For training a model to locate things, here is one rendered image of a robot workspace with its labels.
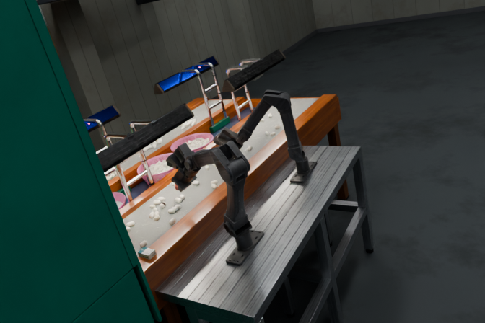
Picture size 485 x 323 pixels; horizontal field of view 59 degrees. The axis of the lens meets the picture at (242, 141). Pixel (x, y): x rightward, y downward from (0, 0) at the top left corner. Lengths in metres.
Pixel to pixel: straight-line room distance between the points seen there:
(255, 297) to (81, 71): 3.20
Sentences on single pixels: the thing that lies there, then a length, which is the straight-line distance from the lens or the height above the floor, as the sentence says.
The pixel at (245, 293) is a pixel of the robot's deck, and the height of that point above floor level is 0.67.
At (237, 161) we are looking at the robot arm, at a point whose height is 1.06.
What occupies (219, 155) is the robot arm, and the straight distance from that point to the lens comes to 1.45.
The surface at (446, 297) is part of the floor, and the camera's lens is 2.40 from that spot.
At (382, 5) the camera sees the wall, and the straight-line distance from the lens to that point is 9.04.
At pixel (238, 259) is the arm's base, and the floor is 0.68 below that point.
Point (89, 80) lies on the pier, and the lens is 4.33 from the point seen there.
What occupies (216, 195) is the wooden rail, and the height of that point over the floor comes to 0.76.
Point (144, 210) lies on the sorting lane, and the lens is 2.06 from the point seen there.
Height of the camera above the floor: 1.67
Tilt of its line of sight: 22 degrees down
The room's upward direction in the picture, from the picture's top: 14 degrees counter-clockwise
